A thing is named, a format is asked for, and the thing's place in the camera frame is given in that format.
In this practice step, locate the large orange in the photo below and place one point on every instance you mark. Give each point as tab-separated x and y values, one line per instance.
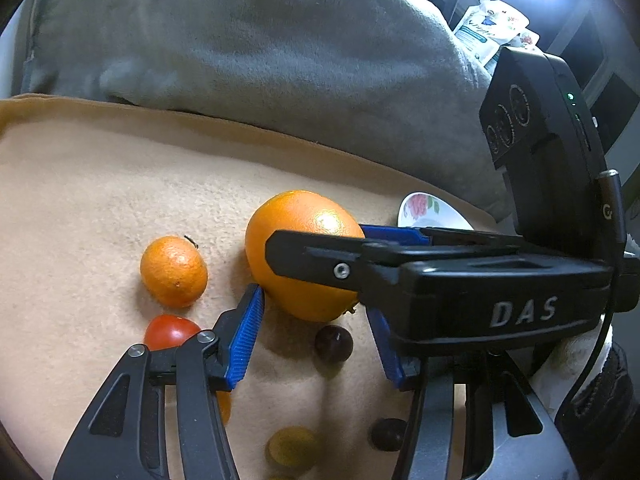
290	220

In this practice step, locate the person's right hand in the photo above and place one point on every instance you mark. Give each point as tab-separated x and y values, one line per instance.
575	357

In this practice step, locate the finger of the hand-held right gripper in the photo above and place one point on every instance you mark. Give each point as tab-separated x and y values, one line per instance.
395	234
310	255

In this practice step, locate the brown longan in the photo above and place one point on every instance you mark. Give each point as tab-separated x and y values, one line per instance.
292	449

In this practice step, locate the grey cushion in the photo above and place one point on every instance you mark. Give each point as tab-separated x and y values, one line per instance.
250	50

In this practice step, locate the small orange kumquat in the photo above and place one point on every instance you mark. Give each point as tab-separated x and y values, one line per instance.
224	407

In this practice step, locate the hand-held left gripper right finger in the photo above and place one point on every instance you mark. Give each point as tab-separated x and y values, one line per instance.
389	360

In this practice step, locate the white cabinet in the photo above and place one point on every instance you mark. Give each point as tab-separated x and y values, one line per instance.
607	60

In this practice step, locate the white printed pouch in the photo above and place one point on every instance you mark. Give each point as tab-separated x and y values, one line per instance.
480	30

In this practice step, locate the white floral plate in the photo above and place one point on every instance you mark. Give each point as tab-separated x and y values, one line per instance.
425	207

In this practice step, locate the tangerine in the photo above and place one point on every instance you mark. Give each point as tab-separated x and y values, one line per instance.
172	272

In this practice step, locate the dark purple grape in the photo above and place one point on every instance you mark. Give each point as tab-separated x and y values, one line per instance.
333	343
386	435

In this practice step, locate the person's right forearm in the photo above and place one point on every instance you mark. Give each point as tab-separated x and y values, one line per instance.
602	410

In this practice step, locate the red tomato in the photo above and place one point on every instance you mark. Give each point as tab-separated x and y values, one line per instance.
167	332

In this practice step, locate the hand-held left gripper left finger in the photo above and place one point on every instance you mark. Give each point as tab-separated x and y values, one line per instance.
245	332

